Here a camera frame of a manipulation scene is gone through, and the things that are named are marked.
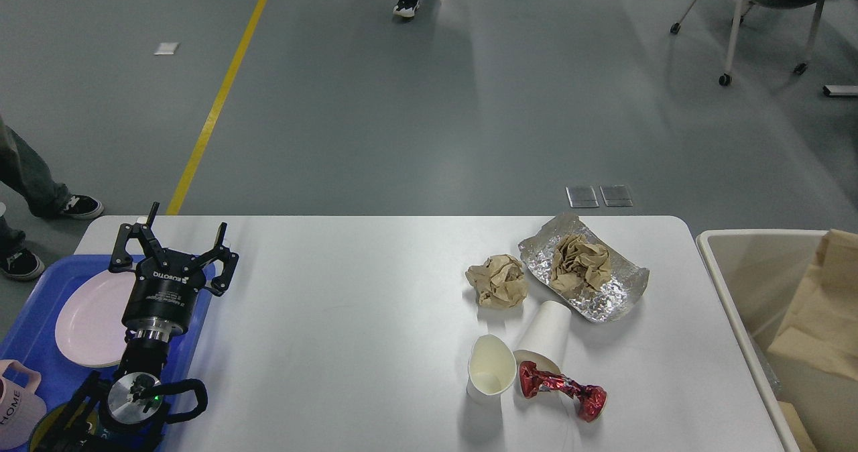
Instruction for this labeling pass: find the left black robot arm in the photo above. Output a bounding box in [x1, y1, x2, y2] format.
[29, 203, 239, 451]

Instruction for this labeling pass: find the metal floor plate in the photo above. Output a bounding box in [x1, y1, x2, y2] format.
[566, 186, 600, 209]
[599, 185, 633, 207]

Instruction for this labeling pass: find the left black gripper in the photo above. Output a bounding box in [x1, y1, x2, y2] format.
[109, 202, 240, 342]

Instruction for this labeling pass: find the right metal floor plate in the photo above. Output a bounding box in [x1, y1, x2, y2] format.
[599, 185, 633, 207]

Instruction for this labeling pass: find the beige plastic bin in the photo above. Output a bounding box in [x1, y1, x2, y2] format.
[696, 229, 857, 451]

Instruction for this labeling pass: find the upright white paper cup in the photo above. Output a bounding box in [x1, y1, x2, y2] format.
[467, 334, 517, 404]

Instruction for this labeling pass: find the lying white paper cup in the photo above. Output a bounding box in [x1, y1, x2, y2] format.
[513, 301, 571, 399]

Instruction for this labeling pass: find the pink plate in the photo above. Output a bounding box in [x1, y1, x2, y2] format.
[55, 271, 135, 368]

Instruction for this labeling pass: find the crumpled brown paper ball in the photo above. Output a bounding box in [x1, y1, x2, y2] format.
[465, 254, 528, 310]

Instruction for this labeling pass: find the brown paper bag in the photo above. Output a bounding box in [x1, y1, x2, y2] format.
[768, 229, 857, 451]

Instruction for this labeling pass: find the shoe at edge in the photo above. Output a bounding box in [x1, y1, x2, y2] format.
[1, 123, 104, 220]
[1, 217, 46, 282]

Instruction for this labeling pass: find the blue plastic tray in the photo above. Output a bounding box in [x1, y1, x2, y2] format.
[1, 256, 212, 414]

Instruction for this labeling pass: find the dark teal mug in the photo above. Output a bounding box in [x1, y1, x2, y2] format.
[25, 402, 102, 451]

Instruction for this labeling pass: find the pink mug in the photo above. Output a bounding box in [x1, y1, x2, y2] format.
[1, 359, 47, 450]

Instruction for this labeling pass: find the red foil wrapper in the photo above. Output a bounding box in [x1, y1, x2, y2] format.
[518, 360, 609, 422]

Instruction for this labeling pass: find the white bar on floor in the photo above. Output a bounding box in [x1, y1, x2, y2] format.
[823, 84, 858, 98]

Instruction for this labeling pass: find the brown paper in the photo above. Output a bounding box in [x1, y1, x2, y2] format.
[548, 234, 612, 299]

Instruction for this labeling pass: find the left metal floor plate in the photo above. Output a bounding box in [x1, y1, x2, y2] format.
[566, 186, 600, 209]

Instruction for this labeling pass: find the white paper on floor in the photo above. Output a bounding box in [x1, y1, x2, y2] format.
[153, 42, 180, 56]

